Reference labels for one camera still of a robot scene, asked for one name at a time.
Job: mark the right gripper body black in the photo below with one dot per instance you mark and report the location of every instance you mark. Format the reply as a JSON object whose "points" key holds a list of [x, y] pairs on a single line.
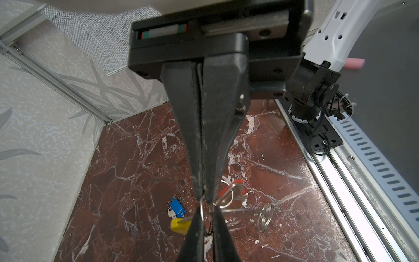
{"points": [[270, 33]]}

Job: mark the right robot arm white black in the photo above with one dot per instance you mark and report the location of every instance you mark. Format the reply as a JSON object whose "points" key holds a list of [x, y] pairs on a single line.
{"points": [[325, 51]]}

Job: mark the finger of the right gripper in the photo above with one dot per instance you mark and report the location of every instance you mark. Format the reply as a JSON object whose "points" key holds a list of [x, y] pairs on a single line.
{"points": [[225, 100], [182, 85]]}

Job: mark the aluminium front rail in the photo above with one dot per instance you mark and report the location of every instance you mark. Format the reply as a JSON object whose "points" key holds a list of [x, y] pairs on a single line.
{"points": [[368, 198]]}

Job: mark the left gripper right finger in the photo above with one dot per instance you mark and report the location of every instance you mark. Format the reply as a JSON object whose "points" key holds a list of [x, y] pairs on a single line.
{"points": [[223, 245]]}

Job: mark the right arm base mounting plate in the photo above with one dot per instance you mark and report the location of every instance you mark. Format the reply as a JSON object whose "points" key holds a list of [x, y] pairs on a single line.
{"points": [[318, 135]]}

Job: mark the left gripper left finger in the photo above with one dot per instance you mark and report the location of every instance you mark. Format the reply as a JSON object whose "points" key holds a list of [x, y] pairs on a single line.
{"points": [[193, 246]]}

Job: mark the pink eraser block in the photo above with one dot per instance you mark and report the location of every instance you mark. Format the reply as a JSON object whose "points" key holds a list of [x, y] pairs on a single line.
{"points": [[354, 63]]}

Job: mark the key with blue tag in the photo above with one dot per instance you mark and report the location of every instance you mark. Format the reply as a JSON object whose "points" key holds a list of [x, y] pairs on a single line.
{"points": [[175, 208]]}

